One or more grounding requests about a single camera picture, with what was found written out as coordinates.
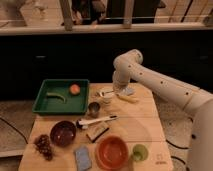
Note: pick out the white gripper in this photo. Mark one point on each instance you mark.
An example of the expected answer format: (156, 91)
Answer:
(119, 84)

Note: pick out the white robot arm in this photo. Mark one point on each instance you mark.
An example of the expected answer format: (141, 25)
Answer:
(191, 99)

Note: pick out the white paper cup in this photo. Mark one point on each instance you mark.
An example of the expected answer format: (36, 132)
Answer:
(108, 97)

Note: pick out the small metal cup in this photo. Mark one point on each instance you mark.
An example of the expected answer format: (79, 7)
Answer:
(94, 108)

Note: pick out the green plastic cup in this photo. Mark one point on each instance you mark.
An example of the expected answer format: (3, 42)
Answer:
(139, 153)

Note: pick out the light blue cloth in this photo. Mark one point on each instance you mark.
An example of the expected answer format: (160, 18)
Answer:
(128, 91)

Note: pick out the yellow banana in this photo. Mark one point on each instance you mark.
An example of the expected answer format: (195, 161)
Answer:
(127, 98)

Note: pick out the orange fruit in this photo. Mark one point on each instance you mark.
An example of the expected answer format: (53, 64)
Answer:
(74, 89)

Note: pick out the green plastic tray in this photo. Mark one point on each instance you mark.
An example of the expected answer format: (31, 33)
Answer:
(75, 104)

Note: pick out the brown chalkboard eraser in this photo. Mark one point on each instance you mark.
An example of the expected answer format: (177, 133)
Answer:
(96, 131)

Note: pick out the orange plastic bowl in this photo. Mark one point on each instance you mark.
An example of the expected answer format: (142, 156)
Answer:
(111, 153)

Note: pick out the green bean pod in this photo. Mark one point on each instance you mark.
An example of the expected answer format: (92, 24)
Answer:
(56, 95)

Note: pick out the dark purple bowl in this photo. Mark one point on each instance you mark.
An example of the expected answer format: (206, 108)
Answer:
(63, 133)

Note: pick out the blue sponge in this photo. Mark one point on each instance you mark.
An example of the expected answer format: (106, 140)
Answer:
(82, 158)

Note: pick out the bunch of dark grapes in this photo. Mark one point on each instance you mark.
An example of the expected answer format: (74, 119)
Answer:
(42, 145)

